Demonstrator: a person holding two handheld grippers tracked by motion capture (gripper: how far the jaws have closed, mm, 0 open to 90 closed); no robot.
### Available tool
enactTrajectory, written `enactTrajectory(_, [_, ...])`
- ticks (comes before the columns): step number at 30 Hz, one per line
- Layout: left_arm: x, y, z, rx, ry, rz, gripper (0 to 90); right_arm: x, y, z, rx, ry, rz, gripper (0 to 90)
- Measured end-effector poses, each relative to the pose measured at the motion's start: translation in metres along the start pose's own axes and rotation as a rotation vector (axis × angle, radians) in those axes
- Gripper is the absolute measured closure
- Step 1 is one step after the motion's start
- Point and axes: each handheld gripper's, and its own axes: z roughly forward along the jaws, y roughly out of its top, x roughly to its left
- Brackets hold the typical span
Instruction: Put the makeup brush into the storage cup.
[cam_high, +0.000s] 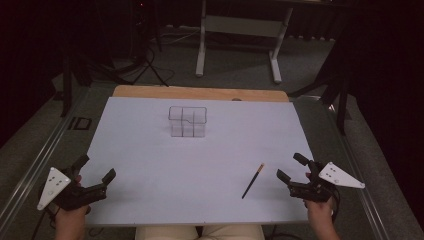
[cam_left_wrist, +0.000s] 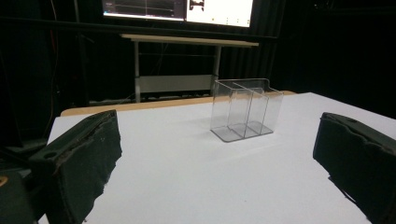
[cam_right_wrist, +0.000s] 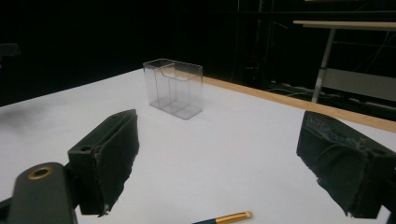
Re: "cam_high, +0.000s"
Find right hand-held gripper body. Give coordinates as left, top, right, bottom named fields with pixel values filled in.
left=287, top=161, right=366, bottom=203

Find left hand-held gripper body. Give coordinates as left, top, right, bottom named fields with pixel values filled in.
left=36, top=166, right=108, bottom=212

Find clear acrylic compartment organizer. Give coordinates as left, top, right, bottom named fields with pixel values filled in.
left=167, top=105, right=208, bottom=139

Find person's left hand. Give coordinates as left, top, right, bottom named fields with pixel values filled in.
left=53, top=174, right=92, bottom=236

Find person's right hand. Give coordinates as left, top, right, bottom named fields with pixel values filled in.
left=303, top=171, right=337, bottom=229

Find black floor socket plate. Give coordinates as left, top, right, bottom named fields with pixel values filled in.
left=67, top=116, right=93, bottom=131

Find black metal stand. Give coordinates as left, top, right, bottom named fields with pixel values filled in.
left=288, top=43, right=351, bottom=136
left=60, top=49, right=74, bottom=118

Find person's right leg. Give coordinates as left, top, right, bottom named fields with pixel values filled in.
left=201, top=224, right=267, bottom=240

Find person's leg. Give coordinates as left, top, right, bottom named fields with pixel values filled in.
left=201, top=224, right=267, bottom=240
left=134, top=225, right=201, bottom=240

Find white board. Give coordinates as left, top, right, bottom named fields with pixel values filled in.
left=79, top=96, right=315, bottom=228

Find person's left leg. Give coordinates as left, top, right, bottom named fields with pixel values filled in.
left=134, top=225, right=201, bottom=240

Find wooden table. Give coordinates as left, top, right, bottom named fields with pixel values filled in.
left=112, top=84, right=290, bottom=103

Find white metal stand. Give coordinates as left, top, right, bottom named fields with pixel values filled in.
left=194, top=0, right=295, bottom=85

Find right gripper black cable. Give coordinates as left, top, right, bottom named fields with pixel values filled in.
left=330, top=191, right=342, bottom=225

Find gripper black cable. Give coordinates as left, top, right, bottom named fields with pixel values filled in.
left=31, top=208, right=61, bottom=240
left=330, top=191, right=342, bottom=225

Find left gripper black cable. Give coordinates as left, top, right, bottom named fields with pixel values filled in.
left=31, top=208, right=61, bottom=240

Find aluminium floor rail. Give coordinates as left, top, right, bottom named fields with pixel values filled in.
left=0, top=87, right=91, bottom=231
left=308, top=94, right=392, bottom=240

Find black cables on floor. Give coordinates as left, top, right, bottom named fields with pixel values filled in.
left=83, top=19, right=176, bottom=88

